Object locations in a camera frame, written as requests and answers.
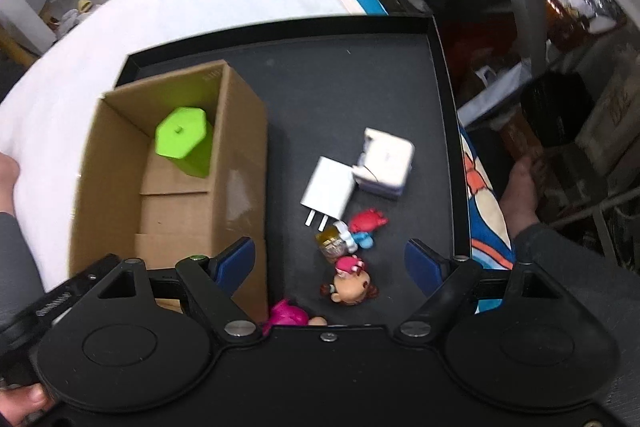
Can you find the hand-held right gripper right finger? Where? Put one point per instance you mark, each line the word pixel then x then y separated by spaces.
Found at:
pixel 422 263

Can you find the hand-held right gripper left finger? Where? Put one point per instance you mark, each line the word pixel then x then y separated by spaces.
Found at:
pixel 239 259

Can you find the red blue small figurine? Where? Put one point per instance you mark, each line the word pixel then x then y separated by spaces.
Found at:
pixel 367 222

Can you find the magenta dinosaur toy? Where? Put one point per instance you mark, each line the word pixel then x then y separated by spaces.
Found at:
pixel 287 314

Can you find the small doll figure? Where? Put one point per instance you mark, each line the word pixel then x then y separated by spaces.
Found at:
pixel 352 287

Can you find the small amber bottle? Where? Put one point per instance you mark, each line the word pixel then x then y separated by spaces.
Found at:
pixel 332 246

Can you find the white purple cube charger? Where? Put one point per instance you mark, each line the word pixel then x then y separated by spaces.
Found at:
pixel 387 159

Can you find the brown cardboard box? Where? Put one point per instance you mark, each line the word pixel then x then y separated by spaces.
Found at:
pixel 240 147

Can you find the white plug charger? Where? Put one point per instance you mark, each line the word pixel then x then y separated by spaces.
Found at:
pixel 327 182

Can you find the black shallow tray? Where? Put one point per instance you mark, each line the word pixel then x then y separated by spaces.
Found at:
pixel 325 82

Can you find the person's left hand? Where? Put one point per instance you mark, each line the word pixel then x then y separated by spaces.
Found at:
pixel 20 403

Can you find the person's left leg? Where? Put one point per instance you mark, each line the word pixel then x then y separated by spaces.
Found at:
pixel 15 257

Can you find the person's leg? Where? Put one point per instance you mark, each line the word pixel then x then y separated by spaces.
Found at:
pixel 15 257
pixel 520 192

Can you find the person's right leg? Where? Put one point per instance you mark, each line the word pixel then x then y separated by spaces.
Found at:
pixel 520 192

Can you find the green hexagonal container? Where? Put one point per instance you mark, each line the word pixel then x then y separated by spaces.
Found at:
pixel 180 132

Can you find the black bag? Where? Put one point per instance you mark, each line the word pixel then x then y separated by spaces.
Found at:
pixel 555 107

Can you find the beige canvas bag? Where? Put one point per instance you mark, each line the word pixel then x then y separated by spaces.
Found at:
pixel 615 107

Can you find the red plastic basket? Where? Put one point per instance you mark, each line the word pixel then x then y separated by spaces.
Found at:
pixel 567 22

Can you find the white plastic bag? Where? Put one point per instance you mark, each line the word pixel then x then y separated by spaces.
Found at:
pixel 67 19

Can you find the yellow slipper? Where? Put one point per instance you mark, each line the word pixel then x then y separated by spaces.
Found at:
pixel 84 3

